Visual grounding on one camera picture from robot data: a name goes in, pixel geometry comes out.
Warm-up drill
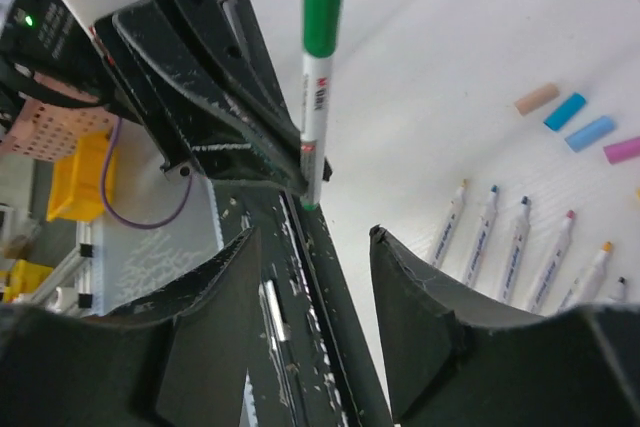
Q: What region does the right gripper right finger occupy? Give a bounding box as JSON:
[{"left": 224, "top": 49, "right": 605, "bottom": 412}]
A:
[{"left": 370, "top": 226, "right": 639, "bottom": 426}]

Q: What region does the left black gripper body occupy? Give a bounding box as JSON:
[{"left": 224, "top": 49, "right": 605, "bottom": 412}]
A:
[{"left": 92, "top": 15, "right": 197, "bottom": 179}]

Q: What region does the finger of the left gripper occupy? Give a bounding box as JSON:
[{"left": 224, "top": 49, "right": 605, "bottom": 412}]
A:
[
  {"left": 218, "top": 0, "right": 305, "bottom": 187},
  {"left": 113, "top": 0, "right": 307, "bottom": 196}
]

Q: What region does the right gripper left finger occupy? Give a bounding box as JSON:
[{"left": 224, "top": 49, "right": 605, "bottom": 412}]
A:
[{"left": 1, "top": 228, "right": 261, "bottom": 426}]

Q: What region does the teal cap marker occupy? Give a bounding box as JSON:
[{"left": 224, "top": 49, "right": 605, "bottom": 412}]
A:
[{"left": 300, "top": 0, "right": 342, "bottom": 209}]

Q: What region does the pink cap marker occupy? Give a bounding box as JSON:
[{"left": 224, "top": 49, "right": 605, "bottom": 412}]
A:
[{"left": 427, "top": 179, "right": 469, "bottom": 269}]

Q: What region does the yellow marker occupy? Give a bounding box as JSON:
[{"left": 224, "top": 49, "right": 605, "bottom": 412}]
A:
[{"left": 557, "top": 242, "right": 613, "bottom": 312}]

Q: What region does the black marker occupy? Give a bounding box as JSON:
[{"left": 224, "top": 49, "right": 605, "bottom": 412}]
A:
[{"left": 605, "top": 277, "right": 628, "bottom": 304}]

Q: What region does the light blue cap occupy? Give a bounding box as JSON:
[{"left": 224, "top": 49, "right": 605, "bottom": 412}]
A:
[
  {"left": 543, "top": 92, "right": 587, "bottom": 132},
  {"left": 565, "top": 116, "right": 616, "bottom": 152}
]

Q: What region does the pink cap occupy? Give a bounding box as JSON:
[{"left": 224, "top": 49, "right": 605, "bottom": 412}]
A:
[{"left": 603, "top": 136, "right": 640, "bottom": 165}]

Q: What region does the peach cap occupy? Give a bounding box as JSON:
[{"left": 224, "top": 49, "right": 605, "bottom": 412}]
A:
[{"left": 514, "top": 83, "right": 560, "bottom": 116}]

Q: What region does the yellow storage bin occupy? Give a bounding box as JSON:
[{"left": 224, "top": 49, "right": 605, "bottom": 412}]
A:
[{"left": 46, "top": 132, "right": 109, "bottom": 222}]

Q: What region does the pink perforated basket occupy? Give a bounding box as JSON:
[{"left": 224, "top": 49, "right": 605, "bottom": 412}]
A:
[{"left": 1, "top": 99, "right": 116, "bottom": 162}]

